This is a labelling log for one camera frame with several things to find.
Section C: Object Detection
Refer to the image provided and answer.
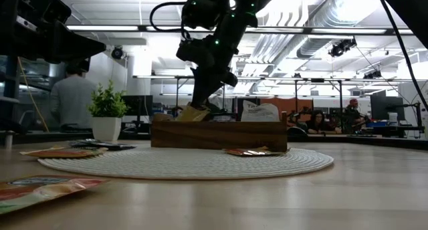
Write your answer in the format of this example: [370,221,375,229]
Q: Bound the dark blue blackcurrant tea packet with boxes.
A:
[68,138,101,149]
[83,140,136,151]

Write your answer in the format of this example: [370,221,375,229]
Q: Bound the white orange tea packet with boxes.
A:
[240,100,280,123]

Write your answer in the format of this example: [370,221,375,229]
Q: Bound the black workstation frame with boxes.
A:
[175,75,345,124]

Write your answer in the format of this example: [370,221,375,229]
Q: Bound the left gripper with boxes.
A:
[0,0,107,66]

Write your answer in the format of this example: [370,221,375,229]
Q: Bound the silver ventilation duct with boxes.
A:
[296,0,372,59]

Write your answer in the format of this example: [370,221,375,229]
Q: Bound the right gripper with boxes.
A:
[176,35,240,110]

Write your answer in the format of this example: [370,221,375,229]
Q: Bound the white round woven placemat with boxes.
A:
[37,143,334,181]

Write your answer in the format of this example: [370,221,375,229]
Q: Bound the black metal table frame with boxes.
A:
[0,129,428,152]

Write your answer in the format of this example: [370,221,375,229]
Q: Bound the orange partition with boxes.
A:
[260,97,314,124]

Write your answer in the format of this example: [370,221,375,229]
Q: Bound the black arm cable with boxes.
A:
[379,0,428,112]

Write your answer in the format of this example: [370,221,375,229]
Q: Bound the person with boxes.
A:
[49,61,98,133]
[343,98,368,130]
[306,109,342,135]

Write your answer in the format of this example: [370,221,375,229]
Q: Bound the black overhead light beam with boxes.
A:
[66,24,415,36]

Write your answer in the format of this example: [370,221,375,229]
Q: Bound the black desk monitor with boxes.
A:
[370,95,405,122]
[122,94,154,117]

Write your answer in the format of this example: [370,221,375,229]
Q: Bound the black ceiling spotlight cluster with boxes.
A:
[328,37,358,58]

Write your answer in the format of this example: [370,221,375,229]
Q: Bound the yellow cable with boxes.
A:
[17,55,50,134]

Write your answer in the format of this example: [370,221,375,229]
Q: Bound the wooden three-compartment tea box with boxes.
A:
[150,111,289,153]

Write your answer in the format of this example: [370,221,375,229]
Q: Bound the small green potted plant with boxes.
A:
[87,79,130,142]

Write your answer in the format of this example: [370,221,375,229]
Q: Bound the orange peach tea packet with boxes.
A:
[19,146,108,159]
[175,102,212,122]
[223,146,291,157]
[0,175,108,215]

